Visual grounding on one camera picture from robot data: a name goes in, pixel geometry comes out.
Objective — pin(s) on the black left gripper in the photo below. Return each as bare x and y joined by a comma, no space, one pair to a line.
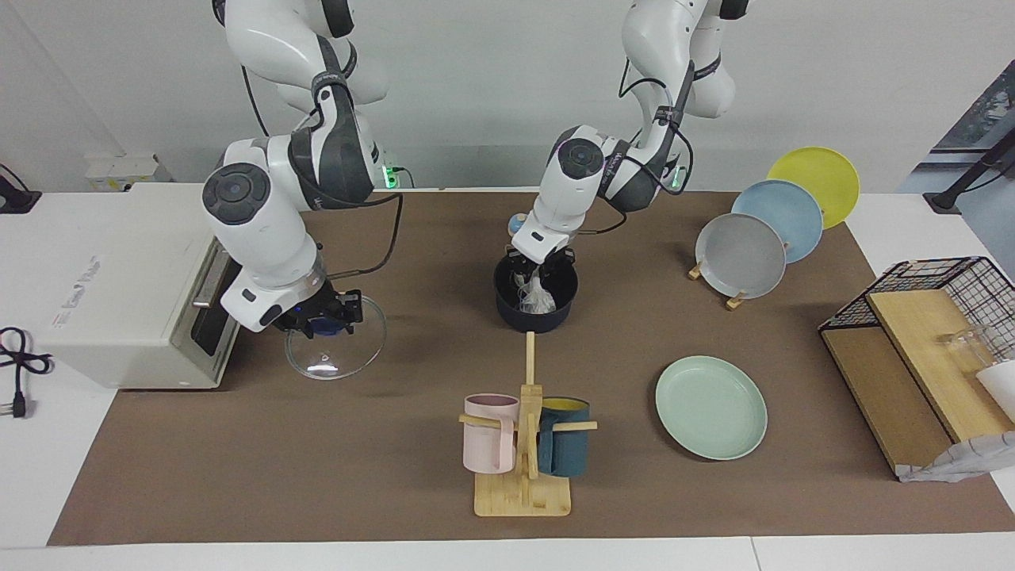
547,255

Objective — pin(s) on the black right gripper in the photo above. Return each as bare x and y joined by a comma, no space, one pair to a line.
305,313

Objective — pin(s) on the translucent white vermicelli bundle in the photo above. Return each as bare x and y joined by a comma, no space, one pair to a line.
538,300

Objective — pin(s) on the glass lid with blue knob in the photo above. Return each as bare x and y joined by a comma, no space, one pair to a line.
349,357

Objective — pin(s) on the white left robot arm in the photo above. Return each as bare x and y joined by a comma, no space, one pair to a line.
670,47

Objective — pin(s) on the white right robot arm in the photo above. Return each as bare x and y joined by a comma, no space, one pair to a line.
262,230

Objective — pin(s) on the wooden plate rack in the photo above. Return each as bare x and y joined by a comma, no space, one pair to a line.
736,301

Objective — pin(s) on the grey plate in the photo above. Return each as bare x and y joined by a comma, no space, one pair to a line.
737,254

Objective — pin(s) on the pale green plate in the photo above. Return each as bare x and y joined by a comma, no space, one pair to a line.
710,408

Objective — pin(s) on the light blue plate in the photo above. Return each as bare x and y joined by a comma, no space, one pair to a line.
793,218

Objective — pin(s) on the yellow plate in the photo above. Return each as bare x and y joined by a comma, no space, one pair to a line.
829,178

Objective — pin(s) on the brown table mat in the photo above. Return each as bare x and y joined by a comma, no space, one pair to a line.
317,460

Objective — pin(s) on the teal mug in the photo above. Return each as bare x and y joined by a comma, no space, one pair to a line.
564,452

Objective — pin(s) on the pink mug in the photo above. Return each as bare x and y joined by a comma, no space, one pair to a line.
488,448

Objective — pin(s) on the wooden mug tree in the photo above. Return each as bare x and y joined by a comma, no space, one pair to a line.
523,496

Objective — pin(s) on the beige toaster oven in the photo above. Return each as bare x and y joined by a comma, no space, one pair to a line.
111,285

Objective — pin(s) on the black table clamp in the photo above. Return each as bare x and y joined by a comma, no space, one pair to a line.
14,198

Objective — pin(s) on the clear glass cup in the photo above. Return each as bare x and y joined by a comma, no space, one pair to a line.
963,349

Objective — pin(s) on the black stand foot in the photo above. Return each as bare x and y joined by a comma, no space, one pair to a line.
963,182

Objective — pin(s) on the grey white cloth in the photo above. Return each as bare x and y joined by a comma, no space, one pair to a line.
963,460

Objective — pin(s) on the white cup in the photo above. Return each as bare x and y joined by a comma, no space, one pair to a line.
1001,385

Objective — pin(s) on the white wall socket box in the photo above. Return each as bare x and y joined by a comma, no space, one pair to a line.
127,170

